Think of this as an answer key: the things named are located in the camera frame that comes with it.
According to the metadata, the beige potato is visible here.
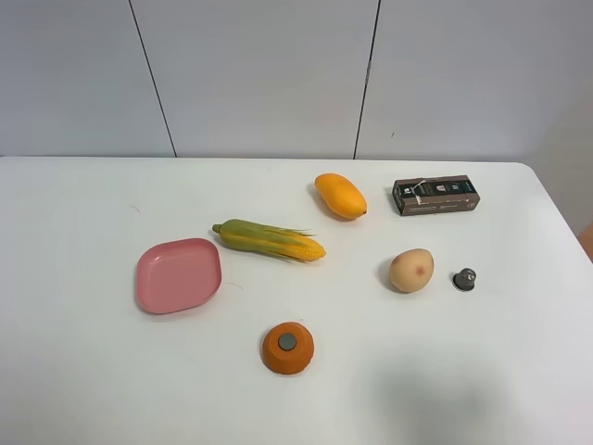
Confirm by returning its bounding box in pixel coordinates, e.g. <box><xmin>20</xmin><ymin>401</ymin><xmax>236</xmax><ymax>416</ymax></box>
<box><xmin>389</xmin><ymin>248</ymin><xmax>435</xmax><ymax>293</ymax></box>

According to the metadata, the orange bowl-shaped object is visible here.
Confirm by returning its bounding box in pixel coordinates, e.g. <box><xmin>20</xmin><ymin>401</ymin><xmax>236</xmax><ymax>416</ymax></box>
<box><xmin>261</xmin><ymin>322</ymin><xmax>315</xmax><ymax>375</ymax></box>

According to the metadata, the yellow mango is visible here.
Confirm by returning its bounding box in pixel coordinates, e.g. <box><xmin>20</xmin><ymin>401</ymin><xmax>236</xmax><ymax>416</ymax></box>
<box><xmin>314</xmin><ymin>173</ymin><xmax>368</xmax><ymax>220</ymax></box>

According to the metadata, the corn cob with husk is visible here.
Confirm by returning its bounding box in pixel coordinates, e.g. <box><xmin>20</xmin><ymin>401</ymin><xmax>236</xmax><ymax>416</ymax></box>
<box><xmin>211</xmin><ymin>219</ymin><xmax>326</xmax><ymax>262</ymax></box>

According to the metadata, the dark coffee capsule box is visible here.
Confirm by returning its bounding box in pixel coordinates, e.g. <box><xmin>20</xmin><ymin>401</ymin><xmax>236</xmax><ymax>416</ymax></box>
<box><xmin>392</xmin><ymin>175</ymin><xmax>480</xmax><ymax>216</ymax></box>

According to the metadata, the pink square plate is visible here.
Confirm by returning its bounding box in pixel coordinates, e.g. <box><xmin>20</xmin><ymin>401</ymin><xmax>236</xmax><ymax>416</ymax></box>
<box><xmin>135</xmin><ymin>238</ymin><xmax>222</xmax><ymax>315</ymax></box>

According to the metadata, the grey coffee capsule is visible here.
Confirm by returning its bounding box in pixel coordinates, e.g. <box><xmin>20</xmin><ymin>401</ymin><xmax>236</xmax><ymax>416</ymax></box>
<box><xmin>452</xmin><ymin>268</ymin><xmax>476</xmax><ymax>292</ymax></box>

